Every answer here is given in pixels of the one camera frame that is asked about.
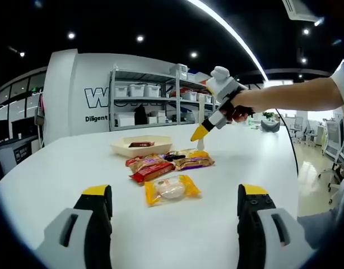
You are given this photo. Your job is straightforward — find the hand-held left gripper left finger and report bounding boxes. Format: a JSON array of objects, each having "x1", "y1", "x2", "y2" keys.
[{"x1": 36, "y1": 184, "x2": 113, "y2": 269}]

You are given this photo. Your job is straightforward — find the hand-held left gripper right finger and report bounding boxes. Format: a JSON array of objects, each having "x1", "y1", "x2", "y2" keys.
[{"x1": 236, "y1": 183, "x2": 315, "y2": 269}]

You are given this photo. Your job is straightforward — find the white food tongs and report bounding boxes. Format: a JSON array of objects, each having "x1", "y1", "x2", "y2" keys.
[{"x1": 196, "y1": 95, "x2": 208, "y2": 151}]

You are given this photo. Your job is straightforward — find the brown purple-label food packet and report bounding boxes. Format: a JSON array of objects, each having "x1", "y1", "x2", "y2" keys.
[
  {"x1": 125, "y1": 155, "x2": 165, "y2": 169},
  {"x1": 174, "y1": 156, "x2": 216, "y2": 171}
]

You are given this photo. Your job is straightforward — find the black food packet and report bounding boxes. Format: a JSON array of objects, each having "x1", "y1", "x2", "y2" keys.
[{"x1": 164, "y1": 153, "x2": 185, "y2": 163}]

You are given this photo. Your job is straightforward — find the cream food container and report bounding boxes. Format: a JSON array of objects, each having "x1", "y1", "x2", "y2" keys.
[{"x1": 109, "y1": 134, "x2": 173, "y2": 157}]

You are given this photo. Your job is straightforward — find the red food packet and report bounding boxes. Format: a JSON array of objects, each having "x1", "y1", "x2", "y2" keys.
[
  {"x1": 129, "y1": 161, "x2": 176, "y2": 185},
  {"x1": 129, "y1": 141, "x2": 156, "y2": 148}
]

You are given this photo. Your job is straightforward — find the yellow bun food packet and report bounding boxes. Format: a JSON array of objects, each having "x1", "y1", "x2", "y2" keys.
[{"x1": 144, "y1": 174, "x2": 203, "y2": 207}]

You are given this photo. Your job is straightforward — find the person's right hand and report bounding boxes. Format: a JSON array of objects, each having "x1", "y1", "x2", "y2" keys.
[{"x1": 230, "y1": 89, "x2": 264, "y2": 123}]

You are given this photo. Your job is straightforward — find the translucent crate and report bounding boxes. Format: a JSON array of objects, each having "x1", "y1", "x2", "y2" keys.
[{"x1": 171, "y1": 63, "x2": 190, "y2": 80}]

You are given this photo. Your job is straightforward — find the dark grey pouch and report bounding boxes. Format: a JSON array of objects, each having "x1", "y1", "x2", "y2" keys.
[{"x1": 260, "y1": 119, "x2": 281, "y2": 134}]

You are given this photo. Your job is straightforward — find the curved ceiling light strip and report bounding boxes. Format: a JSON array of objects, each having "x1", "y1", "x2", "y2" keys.
[{"x1": 185, "y1": 0, "x2": 272, "y2": 82}]

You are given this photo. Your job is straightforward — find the person's trouser leg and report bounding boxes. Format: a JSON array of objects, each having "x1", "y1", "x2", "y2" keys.
[{"x1": 296, "y1": 207, "x2": 344, "y2": 250}]

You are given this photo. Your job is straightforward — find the black bag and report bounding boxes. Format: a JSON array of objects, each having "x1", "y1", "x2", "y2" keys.
[{"x1": 134, "y1": 105, "x2": 148, "y2": 126}]

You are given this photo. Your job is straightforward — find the grey metal shelving rack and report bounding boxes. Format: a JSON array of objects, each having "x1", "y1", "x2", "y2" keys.
[{"x1": 108, "y1": 68, "x2": 221, "y2": 132}]

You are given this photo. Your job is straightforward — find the white office chair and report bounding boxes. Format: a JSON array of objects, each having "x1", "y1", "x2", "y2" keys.
[
  {"x1": 304, "y1": 119, "x2": 319, "y2": 147},
  {"x1": 289, "y1": 116, "x2": 305, "y2": 141},
  {"x1": 317, "y1": 119, "x2": 344, "y2": 197}
]

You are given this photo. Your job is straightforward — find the white carton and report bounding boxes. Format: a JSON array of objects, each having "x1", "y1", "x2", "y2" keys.
[{"x1": 115, "y1": 112, "x2": 136, "y2": 127}]

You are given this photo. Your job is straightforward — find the ceiling spotlights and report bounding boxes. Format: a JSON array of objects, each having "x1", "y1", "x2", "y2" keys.
[{"x1": 18, "y1": 27, "x2": 310, "y2": 79}]

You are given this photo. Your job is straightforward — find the ceiling air conditioner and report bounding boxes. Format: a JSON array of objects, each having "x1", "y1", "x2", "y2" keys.
[{"x1": 283, "y1": 0, "x2": 320, "y2": 21}]

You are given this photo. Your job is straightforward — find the grey counter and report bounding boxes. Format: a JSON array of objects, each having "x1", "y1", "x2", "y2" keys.
[{"x1": 0, "y1": 136, "x2": 40, "y2": 173}]

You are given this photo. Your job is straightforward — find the black monitor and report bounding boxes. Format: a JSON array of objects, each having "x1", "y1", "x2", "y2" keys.
[
  {"x1": 0, "y1": 120, "x2": 9, "y2": 143},
  {"x1": 11, "y1": 117, "x2": 35, "y2": 140}
]

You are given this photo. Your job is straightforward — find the coat stand with bags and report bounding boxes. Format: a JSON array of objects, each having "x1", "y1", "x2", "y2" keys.
[{"x1": 34, "y1": 92, "x2": 47, "y2": 149}]

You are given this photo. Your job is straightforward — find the black cable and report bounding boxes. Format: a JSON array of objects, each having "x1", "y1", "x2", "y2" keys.
[{"x1": 273, "y1": 107, "x2": 299, "y2": 173}]

